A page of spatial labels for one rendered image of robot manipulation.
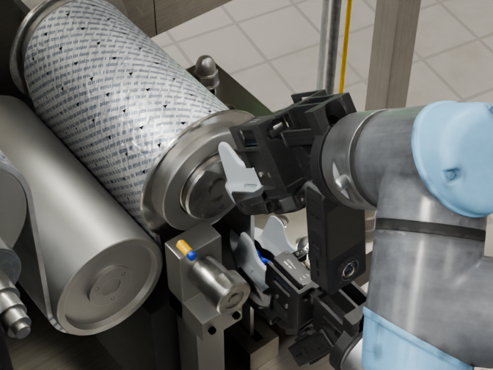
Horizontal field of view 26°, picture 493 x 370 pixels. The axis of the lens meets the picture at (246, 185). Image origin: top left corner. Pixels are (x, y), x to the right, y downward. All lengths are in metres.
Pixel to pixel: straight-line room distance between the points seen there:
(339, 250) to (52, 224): 0.29
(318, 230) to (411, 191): 0.18
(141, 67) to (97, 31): 0.07
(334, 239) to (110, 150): 0.27
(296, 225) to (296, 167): 0.41
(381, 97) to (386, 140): 1.40
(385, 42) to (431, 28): 1.22
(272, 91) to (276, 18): 0.33
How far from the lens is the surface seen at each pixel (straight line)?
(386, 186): 0.73
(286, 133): 0.86
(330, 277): 0.90
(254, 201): 0.90
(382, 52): 2.07
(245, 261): 1.14
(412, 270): 0.71
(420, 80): 3.08
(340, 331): 1.07
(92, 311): 1.06
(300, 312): 1.07
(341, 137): 0.78
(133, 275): 1.06
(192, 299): 1.07
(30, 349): 1.35
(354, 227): 0.89
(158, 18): 1.35
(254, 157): 0.89
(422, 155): 0.70
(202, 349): 1.13
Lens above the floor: 1.99
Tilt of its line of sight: 46 degrees down
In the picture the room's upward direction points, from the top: straight up
